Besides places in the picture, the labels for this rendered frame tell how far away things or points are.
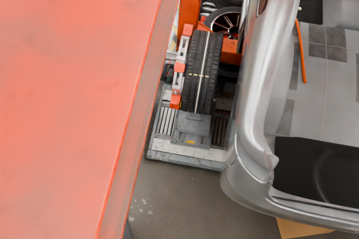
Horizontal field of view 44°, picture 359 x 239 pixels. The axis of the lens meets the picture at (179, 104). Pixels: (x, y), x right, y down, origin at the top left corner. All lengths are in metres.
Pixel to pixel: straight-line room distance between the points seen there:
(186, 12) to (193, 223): 1.76
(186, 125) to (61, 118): 3.46
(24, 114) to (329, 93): 3.03
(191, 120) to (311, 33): 1.28
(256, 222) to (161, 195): 0.84
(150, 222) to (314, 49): 1.96
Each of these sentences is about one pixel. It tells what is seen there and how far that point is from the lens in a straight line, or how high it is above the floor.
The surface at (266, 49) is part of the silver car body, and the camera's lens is 2.62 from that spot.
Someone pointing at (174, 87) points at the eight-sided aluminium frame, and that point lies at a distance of 3.33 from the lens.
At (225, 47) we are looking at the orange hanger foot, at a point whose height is 0.68.
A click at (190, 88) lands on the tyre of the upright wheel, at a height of 1.01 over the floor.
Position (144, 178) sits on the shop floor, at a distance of 4.02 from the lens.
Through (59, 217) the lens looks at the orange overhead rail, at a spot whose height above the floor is 3.22.
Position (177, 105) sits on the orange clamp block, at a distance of 3.35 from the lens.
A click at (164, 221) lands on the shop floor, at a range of 3.89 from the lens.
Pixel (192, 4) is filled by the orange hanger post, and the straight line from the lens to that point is 3.57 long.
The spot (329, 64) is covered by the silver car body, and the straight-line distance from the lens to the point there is 3.61.
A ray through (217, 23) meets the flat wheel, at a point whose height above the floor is 0.48.
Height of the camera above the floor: 3.72
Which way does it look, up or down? 58 degrees down
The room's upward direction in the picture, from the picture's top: 6 degrees clockwise
